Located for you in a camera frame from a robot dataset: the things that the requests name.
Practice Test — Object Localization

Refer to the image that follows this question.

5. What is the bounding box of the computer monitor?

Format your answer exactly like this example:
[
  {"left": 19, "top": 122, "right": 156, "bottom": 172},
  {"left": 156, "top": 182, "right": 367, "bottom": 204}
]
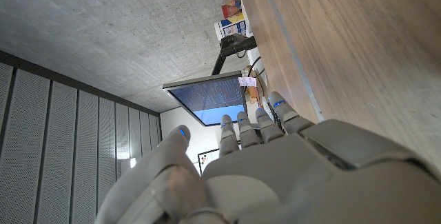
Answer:
[{"left": 162, "top": 71, "right": 248, "bottom": 127}]

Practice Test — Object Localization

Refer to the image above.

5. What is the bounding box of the whiteboard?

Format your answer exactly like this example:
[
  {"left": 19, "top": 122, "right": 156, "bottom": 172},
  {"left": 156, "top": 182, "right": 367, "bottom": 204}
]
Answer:
[{"left": 197, "top": 147, "right": 221, "bottom": 176}]

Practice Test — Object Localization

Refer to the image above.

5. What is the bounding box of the pink sticky note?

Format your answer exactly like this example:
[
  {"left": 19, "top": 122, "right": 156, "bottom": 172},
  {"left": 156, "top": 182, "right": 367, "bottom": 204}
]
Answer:
[{"left": 238, "top": 77, "right": 258, "bottom": 88}]

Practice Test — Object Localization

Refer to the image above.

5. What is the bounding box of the orange and white box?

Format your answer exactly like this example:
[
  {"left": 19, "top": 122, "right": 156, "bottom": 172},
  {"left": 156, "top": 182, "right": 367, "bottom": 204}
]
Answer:
[{"left": 221, "top": 0, "right": 243, "bottom": 20}]

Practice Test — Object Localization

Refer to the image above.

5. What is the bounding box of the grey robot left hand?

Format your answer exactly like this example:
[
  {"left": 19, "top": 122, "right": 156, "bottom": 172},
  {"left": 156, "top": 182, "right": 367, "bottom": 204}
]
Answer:
[{"left": 94, "top": 90, "right": 441, "bottom": 224}]

